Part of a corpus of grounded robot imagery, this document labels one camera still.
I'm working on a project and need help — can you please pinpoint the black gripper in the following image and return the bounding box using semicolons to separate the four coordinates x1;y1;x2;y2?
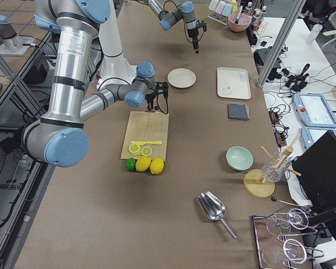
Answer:
145;90;158;110
186;20;207;53

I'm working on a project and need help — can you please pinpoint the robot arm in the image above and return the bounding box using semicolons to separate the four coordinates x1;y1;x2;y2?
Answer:
22;1;155;168
137;1;207;54

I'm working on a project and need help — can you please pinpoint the cream rectangular tray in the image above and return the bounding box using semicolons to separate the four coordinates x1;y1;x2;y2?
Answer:
217;67;251;100

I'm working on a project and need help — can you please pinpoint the wooden cutting board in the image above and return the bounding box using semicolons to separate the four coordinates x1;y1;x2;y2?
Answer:
120;111;169;161

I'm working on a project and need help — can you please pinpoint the round cream plate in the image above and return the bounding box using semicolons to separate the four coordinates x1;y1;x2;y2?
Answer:
167;68;197;89

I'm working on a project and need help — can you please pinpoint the yellow plastic knife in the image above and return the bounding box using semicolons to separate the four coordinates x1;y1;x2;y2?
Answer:
131;141;162;146

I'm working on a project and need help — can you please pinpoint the pink mixing bowl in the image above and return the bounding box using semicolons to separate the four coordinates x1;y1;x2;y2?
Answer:
228;13;251;33

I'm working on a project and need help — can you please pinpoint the lemon slice right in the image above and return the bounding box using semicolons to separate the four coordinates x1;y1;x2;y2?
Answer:
141;146;152;156

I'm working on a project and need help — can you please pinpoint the lemon slice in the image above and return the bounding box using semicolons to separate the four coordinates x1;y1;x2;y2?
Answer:
141;146;152;156
128;143;141;155

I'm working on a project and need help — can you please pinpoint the lemon slice left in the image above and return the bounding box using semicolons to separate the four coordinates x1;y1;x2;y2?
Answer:
128;143;141;155

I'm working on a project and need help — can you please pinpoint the yellow lemon middle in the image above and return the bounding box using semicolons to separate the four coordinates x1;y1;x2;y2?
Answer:
136;156;151;172

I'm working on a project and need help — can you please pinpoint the yellow lemon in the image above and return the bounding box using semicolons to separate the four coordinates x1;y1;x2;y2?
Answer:
150;157;165;174
136;156;151;172

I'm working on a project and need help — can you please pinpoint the yellow lemon right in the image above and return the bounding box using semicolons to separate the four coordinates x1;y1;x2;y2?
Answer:
150;157;165;174

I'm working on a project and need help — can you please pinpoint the green lime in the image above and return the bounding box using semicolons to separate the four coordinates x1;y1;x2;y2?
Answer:
125;158;136;171

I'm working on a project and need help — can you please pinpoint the folded grey cloth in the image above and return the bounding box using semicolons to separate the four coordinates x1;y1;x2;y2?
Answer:
227;103;250;121

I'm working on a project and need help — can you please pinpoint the mint green bowl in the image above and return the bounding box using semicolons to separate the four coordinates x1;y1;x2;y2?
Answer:
226;146;253;171

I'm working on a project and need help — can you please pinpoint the steel scoop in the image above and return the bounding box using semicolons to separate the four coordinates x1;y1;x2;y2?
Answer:
197;191;237;239

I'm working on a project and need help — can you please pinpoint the round wooden stand base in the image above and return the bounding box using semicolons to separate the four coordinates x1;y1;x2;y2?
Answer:
244;169;275;198

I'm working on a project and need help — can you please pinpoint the clear cut glass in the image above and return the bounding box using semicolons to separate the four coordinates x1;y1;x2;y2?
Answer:
262;152;291;182

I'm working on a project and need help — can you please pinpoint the teach pendant upper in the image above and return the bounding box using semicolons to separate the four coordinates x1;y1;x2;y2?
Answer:
293;94;336;128

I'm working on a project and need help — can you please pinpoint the teach pendant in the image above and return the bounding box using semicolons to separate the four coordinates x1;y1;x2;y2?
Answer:
293;94;336;128
301;127;336;149

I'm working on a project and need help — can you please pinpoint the teach pendant lower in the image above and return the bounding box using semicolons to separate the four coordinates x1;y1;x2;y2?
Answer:
301;127;336;149

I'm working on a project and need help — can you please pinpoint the black monitor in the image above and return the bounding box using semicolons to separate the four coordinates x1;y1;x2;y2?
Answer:
292;131;336;210

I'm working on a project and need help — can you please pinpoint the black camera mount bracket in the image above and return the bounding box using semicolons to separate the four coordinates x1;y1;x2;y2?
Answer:
155;81;169;99

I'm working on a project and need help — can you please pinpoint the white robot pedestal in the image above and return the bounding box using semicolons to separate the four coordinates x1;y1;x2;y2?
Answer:
97;1;136;89

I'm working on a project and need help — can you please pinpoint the aluminium frame post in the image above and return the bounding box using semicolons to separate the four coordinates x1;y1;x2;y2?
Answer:
256;0;306;88

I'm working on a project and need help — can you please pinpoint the wire glass rack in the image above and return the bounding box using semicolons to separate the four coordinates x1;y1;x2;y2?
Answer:
251;207;324;268

